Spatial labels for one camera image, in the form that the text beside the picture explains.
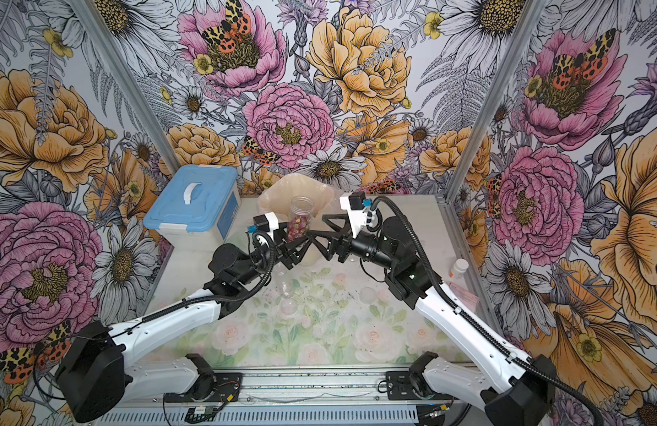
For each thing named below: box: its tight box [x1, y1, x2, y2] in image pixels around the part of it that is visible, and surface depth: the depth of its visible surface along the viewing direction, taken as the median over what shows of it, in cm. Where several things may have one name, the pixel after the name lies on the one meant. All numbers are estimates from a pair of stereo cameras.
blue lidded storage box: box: [142, 164, 243, 250], surface depth 99 cm
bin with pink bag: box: [257, 173, 335, 220], surface depth 95 cm
